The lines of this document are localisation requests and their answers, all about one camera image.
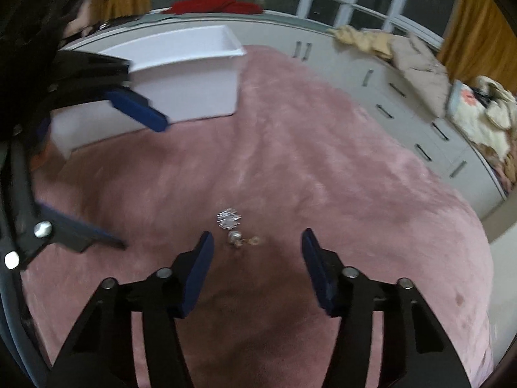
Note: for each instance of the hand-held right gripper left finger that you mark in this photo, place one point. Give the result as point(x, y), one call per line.
point(198, 275)

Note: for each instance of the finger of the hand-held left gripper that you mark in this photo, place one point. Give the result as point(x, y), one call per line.
point(80, 230)
point(139, 109)

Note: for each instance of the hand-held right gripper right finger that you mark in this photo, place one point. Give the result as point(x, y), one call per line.
point(319, 275)

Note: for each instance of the white plastic storage box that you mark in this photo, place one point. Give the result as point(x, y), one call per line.
point(185, 81)

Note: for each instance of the silver snowflake pearl brooch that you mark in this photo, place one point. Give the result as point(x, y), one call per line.
point(229, 219)

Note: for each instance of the pink fleece blanket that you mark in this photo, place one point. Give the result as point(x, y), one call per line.
point(307, 161)

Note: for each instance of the person's head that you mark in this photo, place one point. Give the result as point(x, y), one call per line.
point(40, 8)

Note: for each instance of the red cloth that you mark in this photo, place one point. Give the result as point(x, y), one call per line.
point(218, 4)

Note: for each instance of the white window cabinet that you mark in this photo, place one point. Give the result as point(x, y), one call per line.
point(404, 105)

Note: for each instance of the floral quilt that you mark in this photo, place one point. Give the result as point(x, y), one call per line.
point(472, 117)

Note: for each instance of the beige clothes pile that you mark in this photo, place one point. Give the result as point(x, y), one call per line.
point(422, 72)

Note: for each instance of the yellow fleece cloth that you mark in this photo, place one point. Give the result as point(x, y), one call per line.
point(363, 38)

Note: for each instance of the cream jacket pile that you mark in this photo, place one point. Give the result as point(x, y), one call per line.
point(499, 97)

